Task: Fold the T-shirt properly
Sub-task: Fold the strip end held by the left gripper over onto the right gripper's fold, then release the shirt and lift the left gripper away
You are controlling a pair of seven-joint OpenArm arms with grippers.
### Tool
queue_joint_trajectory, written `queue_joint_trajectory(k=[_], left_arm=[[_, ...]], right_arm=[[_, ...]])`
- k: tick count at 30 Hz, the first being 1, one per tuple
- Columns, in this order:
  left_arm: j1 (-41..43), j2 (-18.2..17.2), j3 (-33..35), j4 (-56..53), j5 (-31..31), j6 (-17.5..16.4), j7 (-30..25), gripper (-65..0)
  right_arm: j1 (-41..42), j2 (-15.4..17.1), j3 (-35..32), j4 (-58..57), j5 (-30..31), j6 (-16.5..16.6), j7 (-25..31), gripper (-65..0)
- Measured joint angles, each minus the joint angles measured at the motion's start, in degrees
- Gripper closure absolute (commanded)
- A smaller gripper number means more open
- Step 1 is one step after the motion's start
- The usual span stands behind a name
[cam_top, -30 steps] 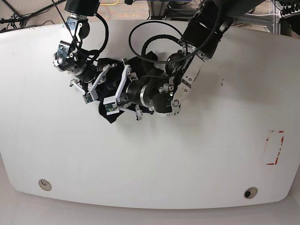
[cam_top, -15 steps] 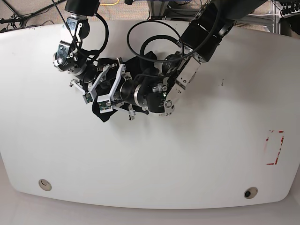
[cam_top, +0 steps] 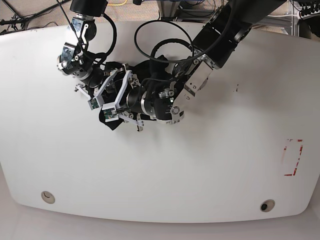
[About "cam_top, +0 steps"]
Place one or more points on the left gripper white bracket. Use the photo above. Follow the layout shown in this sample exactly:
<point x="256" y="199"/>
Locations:
<point x="130" y="101"/>

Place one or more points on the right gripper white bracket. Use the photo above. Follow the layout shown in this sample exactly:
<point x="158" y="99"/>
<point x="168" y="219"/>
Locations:
<point x="93" y="76"/>

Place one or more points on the black graphic T-shirt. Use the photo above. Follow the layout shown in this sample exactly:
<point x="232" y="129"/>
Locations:
<point x="160" y="90"/>

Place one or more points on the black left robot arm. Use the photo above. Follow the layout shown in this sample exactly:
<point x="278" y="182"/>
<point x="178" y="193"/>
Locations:
<point x="212" y="46"/>

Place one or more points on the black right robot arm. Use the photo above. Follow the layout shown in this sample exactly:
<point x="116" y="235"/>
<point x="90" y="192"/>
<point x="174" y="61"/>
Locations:
<point x="76" y="60"/>

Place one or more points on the left table grommet hole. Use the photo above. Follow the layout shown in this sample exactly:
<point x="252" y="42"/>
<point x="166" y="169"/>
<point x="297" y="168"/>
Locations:
<point x="48" y="197"/>

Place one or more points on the table grommet hole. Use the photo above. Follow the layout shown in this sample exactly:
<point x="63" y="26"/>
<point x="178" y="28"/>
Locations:
<point x="267" y="205"/>
<point x="48" y="197"/>

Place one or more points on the black tripod legs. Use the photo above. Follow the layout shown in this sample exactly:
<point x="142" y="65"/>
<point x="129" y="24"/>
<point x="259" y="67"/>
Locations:
<point x="20" y="23"/>

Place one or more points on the right table grommet hole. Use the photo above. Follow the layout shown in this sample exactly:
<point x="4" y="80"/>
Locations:
<point x="267" y="205"/>

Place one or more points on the red tape rectangle marking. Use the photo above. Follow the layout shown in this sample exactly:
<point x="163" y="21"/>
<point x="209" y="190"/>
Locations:
<point x="291" y="156"/>

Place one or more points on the white power strip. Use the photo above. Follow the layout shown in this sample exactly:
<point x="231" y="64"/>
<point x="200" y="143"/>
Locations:
<point x="308" y="13"/>

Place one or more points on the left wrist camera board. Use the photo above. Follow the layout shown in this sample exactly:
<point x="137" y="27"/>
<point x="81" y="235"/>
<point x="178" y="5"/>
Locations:
<point x="109" y="115"/>

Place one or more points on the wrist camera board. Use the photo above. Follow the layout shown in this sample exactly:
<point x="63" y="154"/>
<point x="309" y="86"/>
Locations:
<point x="95" y="103"/>
<point x="109" y="115"/>

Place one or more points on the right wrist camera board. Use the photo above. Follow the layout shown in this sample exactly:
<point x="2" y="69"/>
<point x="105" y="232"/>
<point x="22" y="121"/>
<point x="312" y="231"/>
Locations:
<point x="95" y="103"/>

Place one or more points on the aluminium frame stand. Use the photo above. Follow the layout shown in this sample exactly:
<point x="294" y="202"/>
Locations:
<point x="168" y="9"/>

